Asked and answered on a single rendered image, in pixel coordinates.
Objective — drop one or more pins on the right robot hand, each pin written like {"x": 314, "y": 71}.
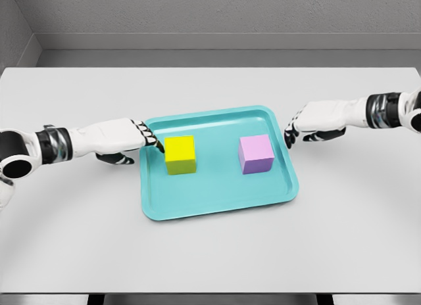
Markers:
{"x": 315, "y": 116}

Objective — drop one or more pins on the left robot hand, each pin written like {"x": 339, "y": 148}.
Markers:
{"x": 118, "y": 135}

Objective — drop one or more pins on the yellow cube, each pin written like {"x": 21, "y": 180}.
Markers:
{"x": 180, "y": 154}

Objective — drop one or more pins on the pink cube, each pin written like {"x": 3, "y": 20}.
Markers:
{"x": 256, "y": 152}

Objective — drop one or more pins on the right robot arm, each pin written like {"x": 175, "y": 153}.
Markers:
{"x": 381, "y": 109}

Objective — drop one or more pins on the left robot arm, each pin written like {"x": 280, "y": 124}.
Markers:
{"x": 42, "y": 150}

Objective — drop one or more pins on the teal plastic tray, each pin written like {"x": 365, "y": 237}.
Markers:
{"x": 217, "y": 190}

